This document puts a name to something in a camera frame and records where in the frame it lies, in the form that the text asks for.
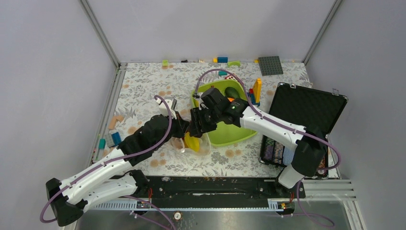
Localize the red white window brick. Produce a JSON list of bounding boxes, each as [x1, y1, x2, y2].
[[225, 75, 236, 81]]

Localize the green arch brick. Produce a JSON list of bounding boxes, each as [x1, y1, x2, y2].
[[227, 60, 241, 67]]

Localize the purple cable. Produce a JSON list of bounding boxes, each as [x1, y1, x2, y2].
[[39, 94, 173, 224], [194, 68, 342, 229]]

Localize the blue yellow brick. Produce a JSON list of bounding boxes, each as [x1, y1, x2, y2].
[[213, 57, 228, 63]]

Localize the teal block at rail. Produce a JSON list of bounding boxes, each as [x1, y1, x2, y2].
[[98, 138, 106, 150]]

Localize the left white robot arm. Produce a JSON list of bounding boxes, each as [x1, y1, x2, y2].
[[40, 95, 189, 227]]

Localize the L-shaped wooden block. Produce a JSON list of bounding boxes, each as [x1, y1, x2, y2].
[[108, 115, 124, 130]]

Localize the yellow green starfruit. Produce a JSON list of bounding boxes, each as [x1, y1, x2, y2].
[[184, 132, 200, 152]]

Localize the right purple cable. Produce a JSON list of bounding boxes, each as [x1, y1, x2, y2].
[[194, 68, 342, 229]]

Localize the black open case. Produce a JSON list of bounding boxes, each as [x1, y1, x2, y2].
[[259, 82, 348, 168]]

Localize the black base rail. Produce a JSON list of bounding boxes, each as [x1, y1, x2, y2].
[[126, 170, 305, 208]]

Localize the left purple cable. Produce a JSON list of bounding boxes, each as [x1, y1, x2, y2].
[[39, 94, 173, 224]]

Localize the clear zip top bag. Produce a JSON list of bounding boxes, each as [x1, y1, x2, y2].
[[169, 132, 211, 156]]

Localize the blue building brick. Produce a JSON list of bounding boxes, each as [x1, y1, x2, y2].
[[111, 132, 122, 146]]

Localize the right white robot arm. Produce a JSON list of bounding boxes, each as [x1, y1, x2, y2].
[[189, 88, 327, 197]]

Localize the dark green avocado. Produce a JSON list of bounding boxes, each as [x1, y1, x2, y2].
[[225, 87, 240, 99]]

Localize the grey building baseplate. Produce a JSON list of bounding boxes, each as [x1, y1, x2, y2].
[[258, 56, 283, 76]]

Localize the green plastic tray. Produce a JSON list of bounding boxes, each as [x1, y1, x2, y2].
[[192, 80, 257, 146]]

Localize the grey building brick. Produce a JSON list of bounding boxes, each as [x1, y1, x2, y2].
[[104, 133, 115, 148]]

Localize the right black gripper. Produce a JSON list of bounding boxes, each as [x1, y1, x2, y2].
[[190, 106, 222, 137]]

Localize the yellow blue brick tower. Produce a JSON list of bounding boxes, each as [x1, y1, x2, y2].
[[248, 78, 262, 106]]

